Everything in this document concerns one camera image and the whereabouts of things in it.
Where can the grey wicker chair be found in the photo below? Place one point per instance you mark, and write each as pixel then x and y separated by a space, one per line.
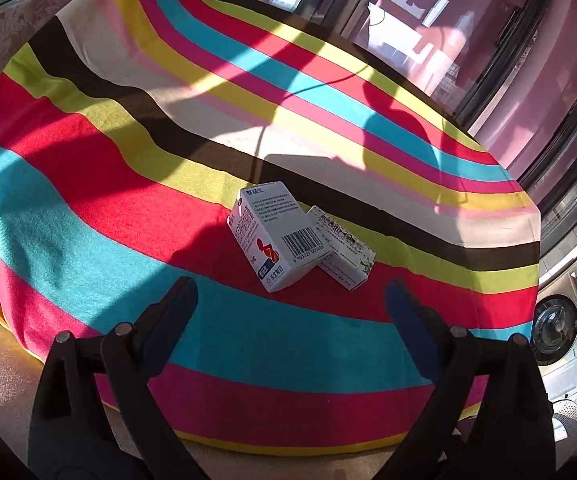
pixel 568 412

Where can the pink armchair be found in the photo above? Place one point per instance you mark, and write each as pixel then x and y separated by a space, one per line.
pixel 28 25

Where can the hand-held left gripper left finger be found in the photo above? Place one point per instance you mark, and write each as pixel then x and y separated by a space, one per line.
pixel 166 340

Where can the striped colourful tablecloth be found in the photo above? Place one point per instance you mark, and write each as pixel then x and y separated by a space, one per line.
pixel 168 185

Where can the dark window frame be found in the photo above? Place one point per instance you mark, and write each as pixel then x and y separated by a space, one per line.
pixel 568 125

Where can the white barcode medicine box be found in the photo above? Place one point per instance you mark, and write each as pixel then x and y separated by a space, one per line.
pixel 268 230

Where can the white text-printed medicine box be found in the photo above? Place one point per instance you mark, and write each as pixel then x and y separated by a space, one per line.
pixel 341 255

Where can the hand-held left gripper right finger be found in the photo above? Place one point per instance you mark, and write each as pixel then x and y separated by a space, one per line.
pixel 413 335

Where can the gold front-load washing machine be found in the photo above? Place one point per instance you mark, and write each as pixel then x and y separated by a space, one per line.
pixel 553 320

